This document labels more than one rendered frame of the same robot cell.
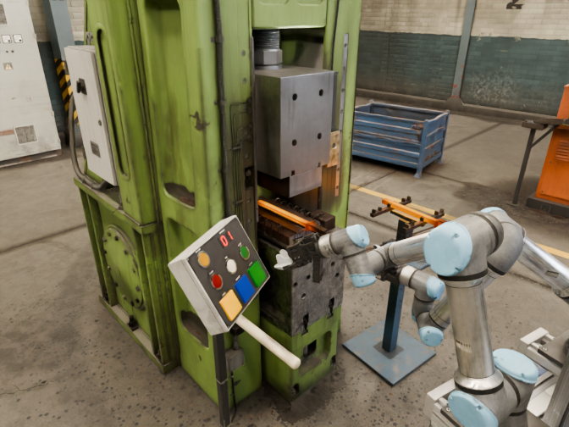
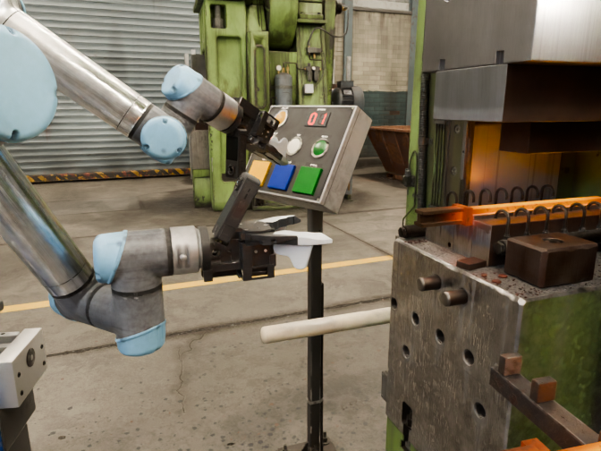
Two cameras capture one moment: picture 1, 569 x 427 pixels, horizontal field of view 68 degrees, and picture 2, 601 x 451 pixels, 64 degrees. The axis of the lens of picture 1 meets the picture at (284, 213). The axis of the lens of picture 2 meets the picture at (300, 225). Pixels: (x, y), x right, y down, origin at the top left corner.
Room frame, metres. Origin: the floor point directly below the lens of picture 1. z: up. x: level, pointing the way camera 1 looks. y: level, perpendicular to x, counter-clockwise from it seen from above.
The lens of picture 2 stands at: (1.81, -1.07, 1.20)
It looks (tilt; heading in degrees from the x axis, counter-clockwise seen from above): 14 degrees down; 113
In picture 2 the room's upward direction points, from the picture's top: straight up
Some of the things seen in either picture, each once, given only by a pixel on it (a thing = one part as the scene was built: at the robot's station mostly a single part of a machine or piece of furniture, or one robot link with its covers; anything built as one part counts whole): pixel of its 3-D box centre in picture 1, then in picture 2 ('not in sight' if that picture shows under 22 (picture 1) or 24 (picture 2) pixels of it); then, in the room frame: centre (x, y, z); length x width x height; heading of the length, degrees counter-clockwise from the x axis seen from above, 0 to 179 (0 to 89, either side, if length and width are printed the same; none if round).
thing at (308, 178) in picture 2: (256, 274); (308, 181); (1.33, 0.10, 1.01); 0.07 x 0.05 x 0.07; 158
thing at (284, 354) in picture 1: (262, 336); (339, 323); (1.43, 0.10, 0.62); 0.44 x 0.05 x 0.05; 43
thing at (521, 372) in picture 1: (509, 378); not in sight; (0.85, -0.61, 0.98); 0.13 x 0.12 x 0.14; 126
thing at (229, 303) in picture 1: (229, 305); (258, 174); (1.14, 0.18, 1.01); 0.07 x 0.05 x 0.07; 158
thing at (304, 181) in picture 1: (273, 169); (553, 95); (1.88, 0.05, 1.22); 0.42 x 0.20 x 0.10; 43
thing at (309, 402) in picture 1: (306, 390); not in sight; (1.69, -0.12, 0.01); 0.58 x 0.39 x 0.01; 133
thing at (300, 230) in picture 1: (274, 219); (537, 222); (1.88, 0.05, 0.96); 0.42 x 0.20 x 0.09; 43
